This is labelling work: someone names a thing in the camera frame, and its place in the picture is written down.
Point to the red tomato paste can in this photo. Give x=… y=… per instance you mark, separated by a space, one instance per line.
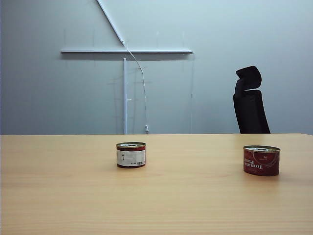
x=261 y=161

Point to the red can with white label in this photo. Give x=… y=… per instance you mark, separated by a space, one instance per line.
x=130 y=155

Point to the black office chair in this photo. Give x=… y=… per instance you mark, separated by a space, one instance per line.
x=252 y=107

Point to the white vertical wall conduit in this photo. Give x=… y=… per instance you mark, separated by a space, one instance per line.
x=125 y=98

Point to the white horizontal wall conduit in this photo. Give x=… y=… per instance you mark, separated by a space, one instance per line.
x=127 y=51

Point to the white diagonal wall conduit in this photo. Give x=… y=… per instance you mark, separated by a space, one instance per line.
x=110 y=20

